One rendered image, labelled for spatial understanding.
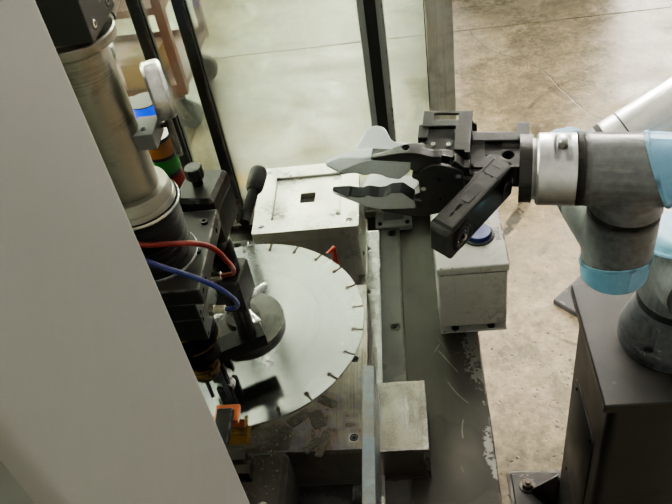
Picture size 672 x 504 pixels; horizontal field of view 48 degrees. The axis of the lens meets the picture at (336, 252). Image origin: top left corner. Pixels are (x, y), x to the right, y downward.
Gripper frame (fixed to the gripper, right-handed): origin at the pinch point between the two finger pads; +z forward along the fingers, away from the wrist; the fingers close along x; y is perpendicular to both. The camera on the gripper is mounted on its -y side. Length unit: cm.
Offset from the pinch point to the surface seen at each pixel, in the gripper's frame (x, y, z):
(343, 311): -26.6, 0.1, 3.9
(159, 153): -17.3, 21.0, 34.4
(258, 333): -18.5, -8.7, 12.1
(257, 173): 0.7, 0.5, 9.4
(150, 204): 13.8, -15.2, 12.1
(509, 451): -127, 23, -20
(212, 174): 4.7, -3.3, 12.4
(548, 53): -160, 219, -32
